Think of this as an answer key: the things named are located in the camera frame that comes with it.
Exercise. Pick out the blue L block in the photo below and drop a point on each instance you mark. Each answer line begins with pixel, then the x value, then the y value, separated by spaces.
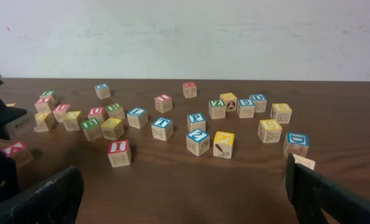
pixel 137 117

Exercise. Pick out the blue T block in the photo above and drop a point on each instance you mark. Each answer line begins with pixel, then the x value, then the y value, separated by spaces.
pixel 162 128

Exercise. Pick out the white green block right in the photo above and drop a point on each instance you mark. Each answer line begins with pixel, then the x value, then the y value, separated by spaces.
pixel 304 161

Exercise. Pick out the blue D block lower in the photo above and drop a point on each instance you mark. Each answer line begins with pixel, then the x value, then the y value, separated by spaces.
pixel 296 143

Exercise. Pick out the green F block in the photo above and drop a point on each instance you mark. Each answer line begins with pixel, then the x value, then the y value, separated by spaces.
pixel 50 94

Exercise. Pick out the blue 5 block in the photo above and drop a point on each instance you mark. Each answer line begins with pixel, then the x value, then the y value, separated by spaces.
pixel 245 108

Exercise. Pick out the red I block upper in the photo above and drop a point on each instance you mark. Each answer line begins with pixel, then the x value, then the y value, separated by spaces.
pixel 163 103

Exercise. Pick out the red i block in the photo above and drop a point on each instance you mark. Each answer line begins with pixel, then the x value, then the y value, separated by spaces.
pixel 119 153
pixel 163 103

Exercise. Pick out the red block top right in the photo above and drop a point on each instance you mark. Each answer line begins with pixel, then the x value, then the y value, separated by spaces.
pixel 189 89

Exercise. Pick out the yellow block beside 2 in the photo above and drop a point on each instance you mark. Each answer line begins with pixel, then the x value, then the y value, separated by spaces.
pixel 223 145

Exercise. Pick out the green B block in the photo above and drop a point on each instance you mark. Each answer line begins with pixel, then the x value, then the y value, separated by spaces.
pixel 92 129

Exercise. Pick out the red I block lower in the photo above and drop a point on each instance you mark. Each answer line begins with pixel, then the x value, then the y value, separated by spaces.
pixel 119 153

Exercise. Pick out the green R block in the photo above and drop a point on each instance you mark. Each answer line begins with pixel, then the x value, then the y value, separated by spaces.
pixel 115 111

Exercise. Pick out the blue d block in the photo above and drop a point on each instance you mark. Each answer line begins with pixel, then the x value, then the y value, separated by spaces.
pixel 296 143
pixel 260 102

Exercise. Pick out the blue D block upper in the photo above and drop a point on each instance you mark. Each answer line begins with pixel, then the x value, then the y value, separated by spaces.
pixel 260 102

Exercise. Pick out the red A block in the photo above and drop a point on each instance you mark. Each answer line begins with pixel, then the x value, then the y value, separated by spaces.
pixel 20 153

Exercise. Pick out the yellow block right middle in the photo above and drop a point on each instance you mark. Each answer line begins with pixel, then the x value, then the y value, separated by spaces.
pixel 269 130

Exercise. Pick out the yellow block top right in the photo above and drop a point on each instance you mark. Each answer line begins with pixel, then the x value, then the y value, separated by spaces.
pixel 230 101

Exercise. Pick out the blue X block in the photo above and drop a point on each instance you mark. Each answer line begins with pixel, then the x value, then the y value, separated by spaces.
pixel 102 91

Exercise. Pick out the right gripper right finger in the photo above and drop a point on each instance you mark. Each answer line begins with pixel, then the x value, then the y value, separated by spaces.
pixel 312 195

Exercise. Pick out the yellow block far right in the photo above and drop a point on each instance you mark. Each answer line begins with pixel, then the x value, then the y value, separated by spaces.
pixel 281 112

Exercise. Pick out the yellow block beside B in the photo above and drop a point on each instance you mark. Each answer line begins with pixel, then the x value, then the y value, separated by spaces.
pixel 112 129

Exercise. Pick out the green Z block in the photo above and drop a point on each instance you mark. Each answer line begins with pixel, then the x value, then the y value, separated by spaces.
pixel 217 109

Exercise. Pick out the blue 2 block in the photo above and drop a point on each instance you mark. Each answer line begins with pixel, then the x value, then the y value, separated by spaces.
pixel 198 142

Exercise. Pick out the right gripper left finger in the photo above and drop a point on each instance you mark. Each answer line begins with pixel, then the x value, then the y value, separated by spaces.
pixel 55 200

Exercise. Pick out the yellow block beside U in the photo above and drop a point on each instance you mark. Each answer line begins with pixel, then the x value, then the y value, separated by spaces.
pixel 44 122

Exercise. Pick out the blue P block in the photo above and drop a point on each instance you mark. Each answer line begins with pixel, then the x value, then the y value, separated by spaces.
pixel 196 121

